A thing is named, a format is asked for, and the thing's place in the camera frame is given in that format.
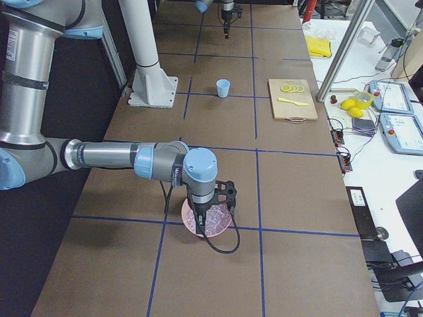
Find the pink bowl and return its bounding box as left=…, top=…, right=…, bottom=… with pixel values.
left=181, top=197, right=233, bottom=238

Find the teach pendant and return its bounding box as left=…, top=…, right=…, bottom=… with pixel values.
left=379, top=113, right=422, bottom=156
left=368, top=80, right=414, bottom=114

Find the teach pendant far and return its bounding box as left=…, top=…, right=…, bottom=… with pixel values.
left=368, top=80, right=414, bottom=114

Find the whole lemon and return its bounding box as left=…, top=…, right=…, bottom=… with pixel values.
left=348, top=107, right=364, bottom=119
left=340, top=99, right=356, bottom=111

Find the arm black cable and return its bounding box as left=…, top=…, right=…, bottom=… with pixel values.
left=160, top=181, right=241, bottom=254

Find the teach pendant near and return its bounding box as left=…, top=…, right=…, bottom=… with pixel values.
left=379, top=113, right=422, bottom=156

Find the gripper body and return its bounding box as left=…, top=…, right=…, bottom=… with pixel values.
left=190, top=198, right=213, bottom=218
left=221, top=9, right=233, bottom=22

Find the wooden knife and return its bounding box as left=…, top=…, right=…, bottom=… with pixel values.
left=278, top=97, right=309, bottom=106

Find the clear ice cubes pile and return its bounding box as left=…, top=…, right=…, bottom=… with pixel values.
left=184, top=203, right=232, bottom=234

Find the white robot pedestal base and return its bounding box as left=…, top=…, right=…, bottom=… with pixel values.
left=119, top=0, right=178, bottom=108

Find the yellow tape roll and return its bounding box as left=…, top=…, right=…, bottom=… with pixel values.
left=354, top=92, right=373, bottom=110

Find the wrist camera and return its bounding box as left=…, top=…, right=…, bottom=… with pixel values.
left=232, top=5, right=243, bottom=18
left=210, top=180, right=237, bottom=213

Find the dark notebook stack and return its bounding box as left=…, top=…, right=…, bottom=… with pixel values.
left=352, top=118, right=377, bottom=137

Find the yellow cloth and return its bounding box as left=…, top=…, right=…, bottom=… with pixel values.
left=305, top=36, right=332, bottom=58

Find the aluminium frame post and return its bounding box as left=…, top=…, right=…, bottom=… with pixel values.
left=316, top=0, right=375, bottom=102

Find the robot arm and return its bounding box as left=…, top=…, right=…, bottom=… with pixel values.
left=1, top=38, right=121, bottom=242
left=194, top=0, right=238, bottom=40

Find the bamboo cutting board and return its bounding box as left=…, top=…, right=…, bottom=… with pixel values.
left=268, top=79, right=318, bottom=122

